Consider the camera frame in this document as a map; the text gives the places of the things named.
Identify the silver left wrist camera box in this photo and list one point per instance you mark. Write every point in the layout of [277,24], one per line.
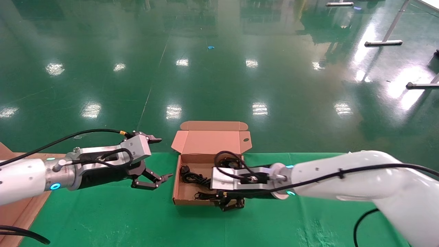
[137,147]

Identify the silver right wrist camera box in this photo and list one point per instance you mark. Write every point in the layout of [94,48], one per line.
[223,180]

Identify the metal stand foot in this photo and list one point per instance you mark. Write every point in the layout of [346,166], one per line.
[339,4]
[422,85]

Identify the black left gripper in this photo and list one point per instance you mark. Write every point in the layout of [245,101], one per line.
[103,178]

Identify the metal stand leg with foot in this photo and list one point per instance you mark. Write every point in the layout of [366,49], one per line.
[382,43]

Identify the flat open cardboard box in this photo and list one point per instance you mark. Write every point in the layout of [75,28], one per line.
[209,142]

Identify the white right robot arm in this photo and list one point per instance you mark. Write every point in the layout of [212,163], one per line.
[360,178]

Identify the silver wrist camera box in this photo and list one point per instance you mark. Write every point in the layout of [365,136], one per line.
[137,147]
[223,180]

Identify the green table cloth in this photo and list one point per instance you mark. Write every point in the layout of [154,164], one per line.
[137,219]

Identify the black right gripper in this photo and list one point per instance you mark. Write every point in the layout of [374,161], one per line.
[253,194]

